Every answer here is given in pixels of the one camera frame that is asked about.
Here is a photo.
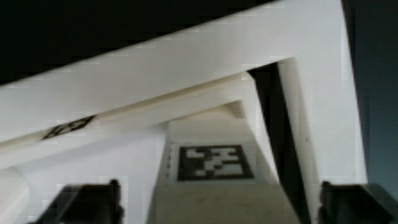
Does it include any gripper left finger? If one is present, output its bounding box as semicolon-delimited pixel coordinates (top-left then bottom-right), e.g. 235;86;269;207
34;179;125;224

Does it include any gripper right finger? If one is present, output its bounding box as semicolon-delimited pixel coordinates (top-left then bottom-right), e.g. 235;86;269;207
319;182;398;224

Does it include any white leg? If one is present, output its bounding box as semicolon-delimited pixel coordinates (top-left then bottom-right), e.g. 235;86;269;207
144;118;304;224

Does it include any white square tabletop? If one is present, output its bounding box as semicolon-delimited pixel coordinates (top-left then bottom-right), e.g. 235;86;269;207
0;73;272;224

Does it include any white front rail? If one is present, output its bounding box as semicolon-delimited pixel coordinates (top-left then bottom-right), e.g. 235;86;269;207
0;0;366;224

